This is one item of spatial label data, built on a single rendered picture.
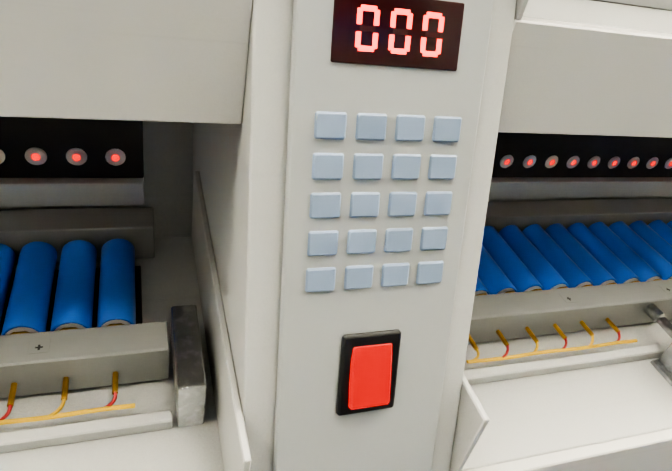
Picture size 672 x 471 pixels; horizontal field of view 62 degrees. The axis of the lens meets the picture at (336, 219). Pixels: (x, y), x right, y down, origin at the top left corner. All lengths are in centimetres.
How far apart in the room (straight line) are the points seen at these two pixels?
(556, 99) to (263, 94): 12
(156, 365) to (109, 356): 2
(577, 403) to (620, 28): 20
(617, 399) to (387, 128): 23
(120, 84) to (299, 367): 11
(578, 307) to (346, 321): 19
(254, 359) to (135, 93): 10
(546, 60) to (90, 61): 16
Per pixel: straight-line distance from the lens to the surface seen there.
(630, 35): 26
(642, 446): 35
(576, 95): 25
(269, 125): 18
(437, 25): 20
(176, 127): 38
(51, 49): 19
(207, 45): 19
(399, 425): 24
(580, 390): 36
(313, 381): 22
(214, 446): 27
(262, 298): 20
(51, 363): 28
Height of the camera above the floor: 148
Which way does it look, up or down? 15 degrees down
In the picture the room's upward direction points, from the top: 4 degrees clockwise
